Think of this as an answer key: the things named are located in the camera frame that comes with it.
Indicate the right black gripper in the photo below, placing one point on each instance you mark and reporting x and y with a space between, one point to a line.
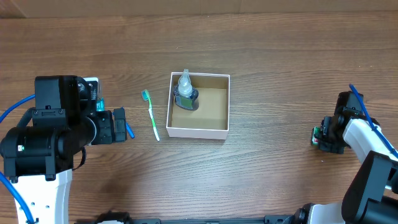
323 145

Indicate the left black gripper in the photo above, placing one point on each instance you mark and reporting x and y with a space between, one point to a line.
107 135

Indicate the green Dettol soap packet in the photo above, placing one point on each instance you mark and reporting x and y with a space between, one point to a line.
315 138

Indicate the green white toothbrush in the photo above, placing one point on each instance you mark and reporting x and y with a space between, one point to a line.
146 97

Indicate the purple soap pump bottle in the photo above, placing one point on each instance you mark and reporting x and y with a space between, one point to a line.
185 95

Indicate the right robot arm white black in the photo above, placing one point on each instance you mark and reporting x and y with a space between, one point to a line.
364 201

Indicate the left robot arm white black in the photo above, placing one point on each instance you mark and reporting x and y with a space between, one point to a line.
38 154

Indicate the blue toothbrush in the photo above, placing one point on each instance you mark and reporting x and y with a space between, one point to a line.
130 131

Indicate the white toothpaste tube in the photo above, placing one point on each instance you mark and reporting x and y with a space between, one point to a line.
96 100

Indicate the white cardboard box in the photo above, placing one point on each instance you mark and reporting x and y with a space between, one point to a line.
211 119

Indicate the black base frame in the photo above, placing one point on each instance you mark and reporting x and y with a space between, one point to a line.
300 216

